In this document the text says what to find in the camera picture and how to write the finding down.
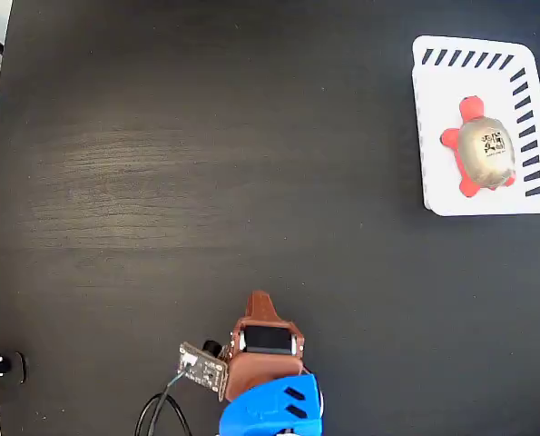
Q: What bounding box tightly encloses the red turtle toy gold shell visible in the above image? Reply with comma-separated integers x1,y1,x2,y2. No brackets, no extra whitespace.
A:
438,95,517,200

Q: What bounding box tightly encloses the white plastic basket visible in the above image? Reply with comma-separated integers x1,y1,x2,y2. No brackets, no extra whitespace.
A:
410,35,540,217

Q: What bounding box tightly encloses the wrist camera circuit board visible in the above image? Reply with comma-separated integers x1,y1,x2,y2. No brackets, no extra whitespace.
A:
178,339,231,403

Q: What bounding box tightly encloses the black camera cable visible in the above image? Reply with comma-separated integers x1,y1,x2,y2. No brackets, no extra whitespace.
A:
134,374,193,436

